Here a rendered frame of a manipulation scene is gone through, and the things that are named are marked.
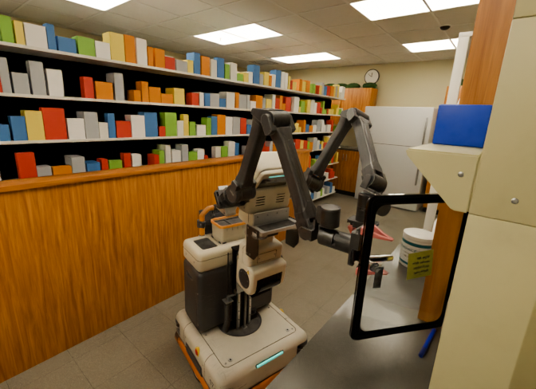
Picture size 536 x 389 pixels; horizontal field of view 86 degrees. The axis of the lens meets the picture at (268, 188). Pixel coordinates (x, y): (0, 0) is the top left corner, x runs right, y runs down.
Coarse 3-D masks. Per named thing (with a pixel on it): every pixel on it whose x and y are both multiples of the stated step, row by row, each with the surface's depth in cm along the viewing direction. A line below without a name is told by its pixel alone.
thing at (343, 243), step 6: (336, 234) 84; (342, 234) 84; (348, 234) 83; (336, 240) 84; (342, 240) 82; (348, 240) 82; (336, 246) 84; (342, 246) 82; (348, 246) 81; (348, 252) 82; (354, 252) 81; (348, 258) 81; (354, 258) 84; (348, 264) 82
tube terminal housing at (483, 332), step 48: (528, 48) 42; (528, 96) 42; (528, 144) 43; (480, 192) 48; (528, 192) 44; (480, 240) 49; (528, 240) 45; (480, 288) 50; (528, 288) 46; (480, 336) 51; (528, 336) 47; (432, 384) 58; (480, 384) 52; (528, 384) 50
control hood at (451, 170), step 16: (432, 144) 66; (416, 160) 53; (432, 160) 51; (448, 160) 50; (464, 160) 48; (432, 176) 52; (448, 176) 50; (464, 176) 49; (448, 192) 51; (464, 192) 49; (464, 208) 50
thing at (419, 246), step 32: (384, 224) 70; (416, 224) 72; (448, 224) 74; (384, 256) 72; (416, 256) 74; (448, 256) 77; (384, 288) 75; (416, 288) 77; (352, 320) 75; (384, 320) 77; (416, 320) 80
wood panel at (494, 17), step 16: (480, 0) 72; (496, 0) 70; (512, 0) 68; (480, 16) 72; (496, 16) 70; (512, 16) 69; (480, 32) 73; (496, 32) 71; (480, 48) 73; (496, 48) 71; (480, 64) 74; (496, 64) 72; (464, 80) 76; (480, 80) 74; (496, 80) 72; (464, 96) 77; (480, 96) 75
